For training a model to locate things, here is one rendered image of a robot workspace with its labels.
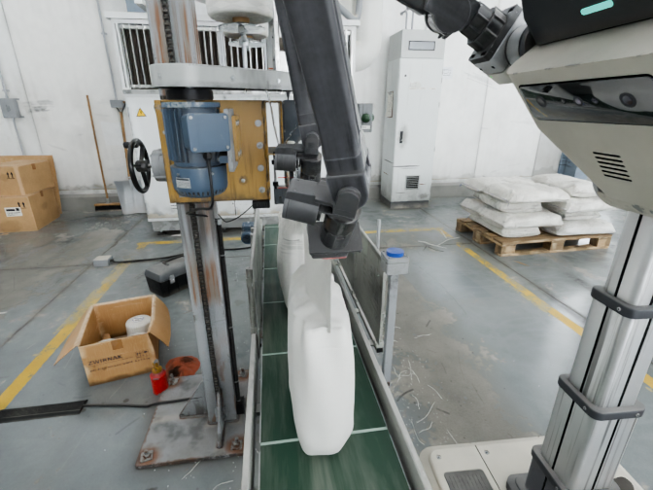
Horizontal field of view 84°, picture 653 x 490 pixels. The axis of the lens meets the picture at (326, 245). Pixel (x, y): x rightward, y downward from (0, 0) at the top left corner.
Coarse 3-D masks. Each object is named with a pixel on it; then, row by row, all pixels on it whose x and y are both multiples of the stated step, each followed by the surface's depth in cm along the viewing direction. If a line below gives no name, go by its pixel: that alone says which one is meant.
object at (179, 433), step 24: (168, 384) 181; (192, 384) 182; (240, 384) 182; (168, 408) 167; (192, 408) 162; (168, 432) 155; (192, 432) 155; (216, 432) 155; (240, 432) 155; (144, 456) 142; (168, 456) 144; (192, 456) 144; (216, 456) 145
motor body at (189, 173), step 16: (176, 112) 92; (192, 112) 92; (208, 112) 95; (176, 128) 93; (176, 144) 95; (176, 160) 96; (192, 160) 96; (176, 176) 98; (192, 176) 97; (208, 176) 98; (224, 176) 103; (192, 192) 99; (208, 192) 100
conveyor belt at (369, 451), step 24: (264, 240) 272; (264, 264) 230; (264, 288) 201; (264, 312) 177; (264, 336) 158; (264, 360) 144; (360, 360) 144; (264, 384) 131; (288, 384) 131; (360, 384) 131; (264, 408) 121; (288, 408) 121; (360, 408) 121; (264, 432) 112; (288, 432) 112; (360, 432) 112; (384, 432) 112; (264, 456) 104; (288, 456) 104; (312, 456) 104; (336, 456) 104; (360, 456) 104; (384, 456) 104; (264, 480) 97; (288, 480) 97; (312, 480) 97; (336, 480) 97; (360, 480) 97; (384, 480) 97
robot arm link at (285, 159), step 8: (312, 136) 91; (280, 144) 98; (288, 144) 98; (296, 144) 98; (312, 144) 92; (280, 152) 96; (288, 152) 96; (304, 152) 95; (312, 152) 94; (280, 160) 96; (288, 160) 96; (280, 168) 98; (288, 168) 98
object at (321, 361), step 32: (320, 288) 87; (288, 320) 105; (320, 320) 87; (288, 352) 107; (320, 352) 89; (352, 352) 92; (320, 384) 91; (352, 384) 95; (320, 416) 95; (352, 416) 102; (320, 448) 100
